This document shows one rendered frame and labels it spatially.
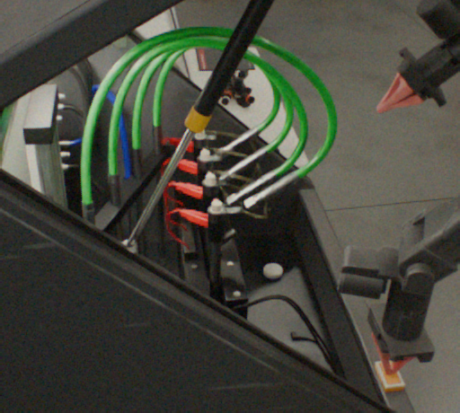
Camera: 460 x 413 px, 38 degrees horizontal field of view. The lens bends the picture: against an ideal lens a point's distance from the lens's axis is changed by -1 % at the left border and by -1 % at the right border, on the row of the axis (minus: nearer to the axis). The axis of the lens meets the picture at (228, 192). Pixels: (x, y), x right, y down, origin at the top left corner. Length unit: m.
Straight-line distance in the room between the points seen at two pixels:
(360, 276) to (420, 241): 0.11
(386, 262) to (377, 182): 2.41
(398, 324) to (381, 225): 2.08
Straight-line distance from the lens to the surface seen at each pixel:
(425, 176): 3.45
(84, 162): 1.01
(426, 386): 2.40
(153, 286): 0.70
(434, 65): 1.14
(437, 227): 0.85
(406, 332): 0.98
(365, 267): 0.91
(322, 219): 1.38
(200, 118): 0.62
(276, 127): 1.64
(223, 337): 0.76
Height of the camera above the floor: 1.75
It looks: 34 degrees down
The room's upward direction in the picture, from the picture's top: 2 degrees clockwise
